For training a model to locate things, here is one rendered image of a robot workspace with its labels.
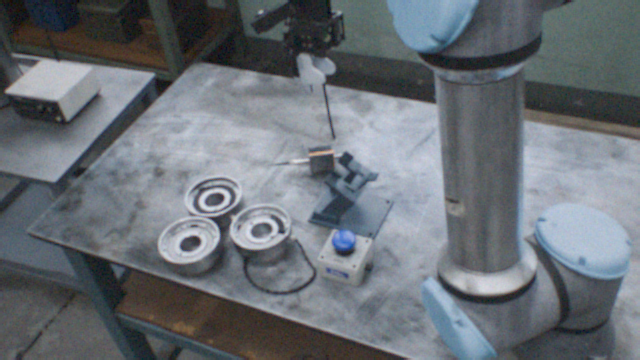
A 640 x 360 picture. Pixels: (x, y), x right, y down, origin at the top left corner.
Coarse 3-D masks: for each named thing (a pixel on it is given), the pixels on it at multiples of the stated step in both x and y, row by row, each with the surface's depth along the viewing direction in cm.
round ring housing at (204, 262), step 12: (168, 228) 113; (180, 228) 115; (204, 228) 114; (216, 228) 112; (168, 240) 113; (180, 240) 112; (192, 240) 114; (204, 240) 112; (216, 240) 110; (180, 252) 110; (192, 252) 110; (216, 252) 110; (168, 264) 109; (180, 264) 107; (192, 264) 107; (204, 264) 109
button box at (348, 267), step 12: (360, 240) 106; (372, 240) 106; (324, 252) 105; (336, 252) 105; (348, 252) 104; (360, 252) 104; (372, 252) 108; (324, 264) 104; (336, 264) 103; (348, 264) 103; (360, 264) 103; (324, 276) 107; (336, 276) 105; (348, 276) 104; (360, 276) 104
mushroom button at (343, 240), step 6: (336, 234) 104; (342, 234) 104; (348, 234) 104; (336, 240) 103; (342, 240) 103; (348, 240) 103; (354, 240) 103; (336, 246) 102; (342, 246) 102; (348, 246) 102
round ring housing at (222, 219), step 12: (204, 180) 122; (216, 180) 122; (228, 180) 122; (192, 192) 121; (216, 192) 121; (240, 192) 118; (192, 204) 119; (204, 204) 119; (240, 204) 118; (192, 216) 117; (204, 216) 115; (216, 216) 115; (228, 216) 116
